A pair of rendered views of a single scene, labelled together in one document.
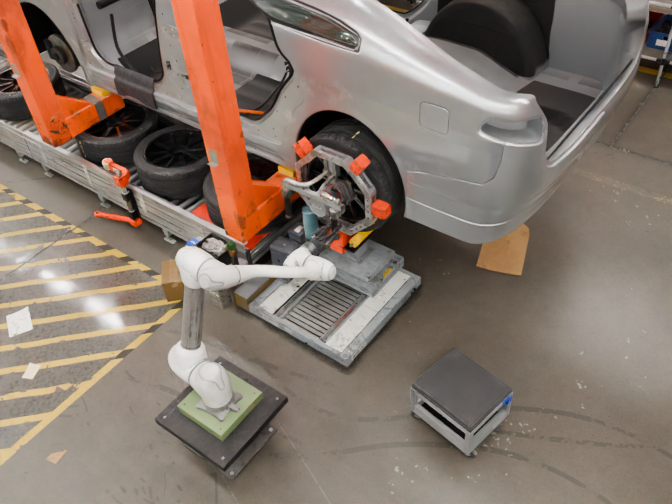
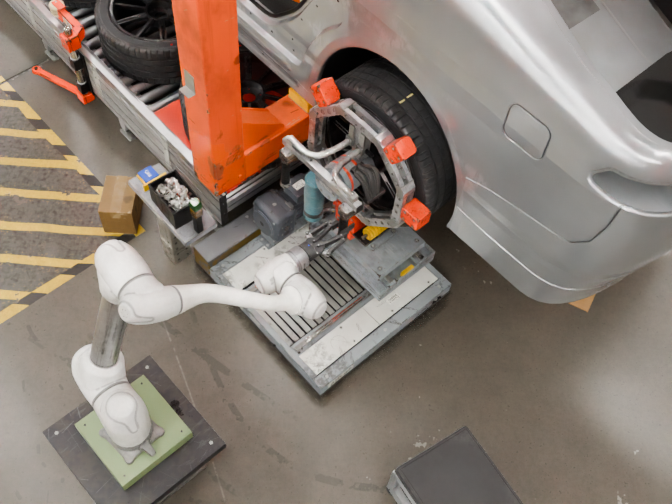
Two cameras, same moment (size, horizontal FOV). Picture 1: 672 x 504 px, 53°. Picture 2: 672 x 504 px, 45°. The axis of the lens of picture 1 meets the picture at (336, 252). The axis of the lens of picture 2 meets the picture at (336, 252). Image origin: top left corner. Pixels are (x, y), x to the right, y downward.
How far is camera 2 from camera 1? 1.08 m
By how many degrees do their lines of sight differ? 14
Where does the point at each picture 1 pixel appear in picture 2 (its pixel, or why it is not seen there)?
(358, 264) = (370, 251)
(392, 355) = (384, 391)
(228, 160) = (209, 95)
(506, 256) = not seen: hidden behind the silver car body
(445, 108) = (547, 127)
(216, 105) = (202, 21)
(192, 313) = (108, 329)
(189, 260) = (111, 269)
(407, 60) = (510, 34)
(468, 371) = (476, 469)
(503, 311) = (549, 361)
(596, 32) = not seen: outside the picture
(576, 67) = not seen: outside the picture
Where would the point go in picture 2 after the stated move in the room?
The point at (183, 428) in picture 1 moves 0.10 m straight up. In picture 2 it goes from (77, 457) to (72, 448)
